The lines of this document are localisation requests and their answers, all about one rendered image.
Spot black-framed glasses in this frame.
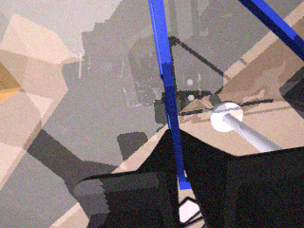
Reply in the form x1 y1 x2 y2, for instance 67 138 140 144
180 197 203 228

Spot grey cylinder on white round base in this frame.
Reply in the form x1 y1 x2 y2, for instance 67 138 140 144
210 102 283 152

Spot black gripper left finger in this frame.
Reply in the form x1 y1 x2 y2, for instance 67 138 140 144
73 129 181 228

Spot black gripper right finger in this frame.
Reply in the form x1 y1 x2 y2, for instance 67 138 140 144
180 129 304 228

